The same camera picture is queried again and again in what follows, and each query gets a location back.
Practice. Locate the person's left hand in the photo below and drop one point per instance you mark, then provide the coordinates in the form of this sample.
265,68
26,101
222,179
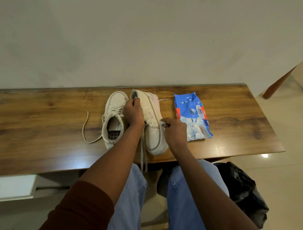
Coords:
133,113

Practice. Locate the plain white sneaker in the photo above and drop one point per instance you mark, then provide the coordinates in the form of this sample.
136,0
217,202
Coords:
114,116

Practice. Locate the black plastic bag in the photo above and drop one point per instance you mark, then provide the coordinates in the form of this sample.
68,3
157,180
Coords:
243,192

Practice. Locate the person's right forearm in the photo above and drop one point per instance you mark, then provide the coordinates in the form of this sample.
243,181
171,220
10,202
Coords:
203,187

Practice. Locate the light blue jeans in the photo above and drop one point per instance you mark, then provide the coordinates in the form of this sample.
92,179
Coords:
182,201

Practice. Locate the person's right fingers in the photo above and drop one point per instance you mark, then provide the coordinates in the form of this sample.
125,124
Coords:
167,121

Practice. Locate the white wet wipe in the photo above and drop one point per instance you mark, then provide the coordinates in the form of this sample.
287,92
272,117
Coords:
162,123

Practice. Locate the person's right hand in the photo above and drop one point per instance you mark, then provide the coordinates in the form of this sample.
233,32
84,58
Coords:
176,135

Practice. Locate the white sneaker with pink accents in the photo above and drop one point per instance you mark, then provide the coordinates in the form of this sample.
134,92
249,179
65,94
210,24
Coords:
152,132

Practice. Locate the person's left forearm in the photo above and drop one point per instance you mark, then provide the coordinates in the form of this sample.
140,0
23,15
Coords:
118,156

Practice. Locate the brown wooden chair leg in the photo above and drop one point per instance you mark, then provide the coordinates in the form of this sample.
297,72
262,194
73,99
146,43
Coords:
277,84

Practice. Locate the blue wet wipes packet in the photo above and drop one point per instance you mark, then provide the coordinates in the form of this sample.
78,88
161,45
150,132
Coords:
193,116

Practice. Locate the white drawer unit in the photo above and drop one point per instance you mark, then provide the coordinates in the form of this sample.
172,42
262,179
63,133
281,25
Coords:
16,187

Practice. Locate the maroon sleeve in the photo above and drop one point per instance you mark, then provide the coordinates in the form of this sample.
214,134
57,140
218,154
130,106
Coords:
80,208

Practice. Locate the person's left fingers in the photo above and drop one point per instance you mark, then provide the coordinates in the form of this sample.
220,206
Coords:
136,101

